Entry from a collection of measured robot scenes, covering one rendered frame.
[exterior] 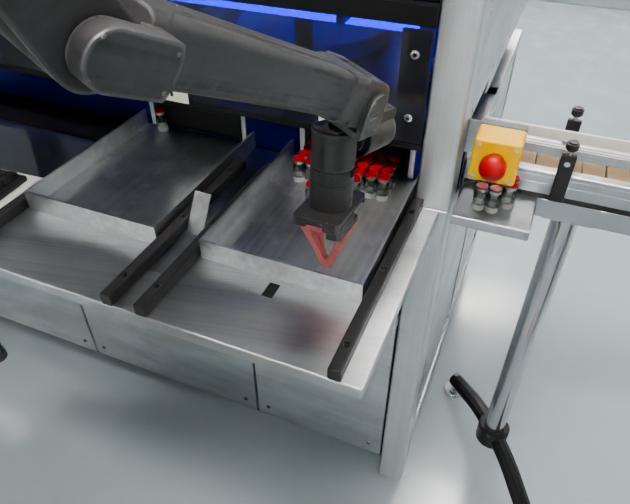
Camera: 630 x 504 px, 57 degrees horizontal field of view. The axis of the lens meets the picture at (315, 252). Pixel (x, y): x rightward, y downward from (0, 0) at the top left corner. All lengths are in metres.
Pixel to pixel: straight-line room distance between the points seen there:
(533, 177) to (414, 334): 0.39
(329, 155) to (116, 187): 0.51
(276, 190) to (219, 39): 0.61
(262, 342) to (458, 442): 1.08
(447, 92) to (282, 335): 0.43
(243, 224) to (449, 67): 0.40
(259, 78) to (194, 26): 0.09
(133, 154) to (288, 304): 0.52
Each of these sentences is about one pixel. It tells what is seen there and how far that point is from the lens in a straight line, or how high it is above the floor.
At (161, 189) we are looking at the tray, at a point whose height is 0.88.
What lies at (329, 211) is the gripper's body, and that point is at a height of 1.03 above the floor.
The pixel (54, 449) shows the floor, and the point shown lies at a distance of 1.85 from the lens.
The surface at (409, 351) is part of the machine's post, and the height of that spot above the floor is 0.51.
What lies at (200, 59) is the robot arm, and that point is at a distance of 0.44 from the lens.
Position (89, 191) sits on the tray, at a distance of 1.10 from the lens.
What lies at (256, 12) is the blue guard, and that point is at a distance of 0.97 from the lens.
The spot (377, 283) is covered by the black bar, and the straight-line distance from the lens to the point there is 0.82.
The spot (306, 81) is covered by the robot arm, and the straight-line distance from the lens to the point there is 0.55.
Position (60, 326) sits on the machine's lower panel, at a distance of 1.94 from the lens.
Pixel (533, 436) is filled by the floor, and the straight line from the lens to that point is 1.83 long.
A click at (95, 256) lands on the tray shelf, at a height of 0.88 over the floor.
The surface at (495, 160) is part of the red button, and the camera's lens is 0.90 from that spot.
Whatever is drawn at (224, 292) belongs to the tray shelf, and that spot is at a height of 0.88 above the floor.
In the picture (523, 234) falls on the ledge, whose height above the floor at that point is 0.87.
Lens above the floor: 1.45
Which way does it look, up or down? 40 degrees down
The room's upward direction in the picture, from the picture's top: straight up
